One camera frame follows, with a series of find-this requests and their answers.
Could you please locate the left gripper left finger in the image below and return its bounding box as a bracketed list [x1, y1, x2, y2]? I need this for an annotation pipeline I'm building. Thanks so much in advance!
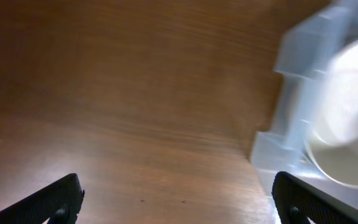
[0, 173, 85, 224]

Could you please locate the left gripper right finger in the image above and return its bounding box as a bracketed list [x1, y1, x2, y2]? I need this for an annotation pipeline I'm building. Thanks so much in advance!
[272, 171, 358, 224]

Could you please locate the beige plate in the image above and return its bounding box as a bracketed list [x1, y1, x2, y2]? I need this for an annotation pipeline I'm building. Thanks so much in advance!
[305, 40, 358, 188]

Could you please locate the clear plastic storage container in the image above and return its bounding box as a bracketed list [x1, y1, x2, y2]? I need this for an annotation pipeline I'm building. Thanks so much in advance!
[250, 1, 358, 210]

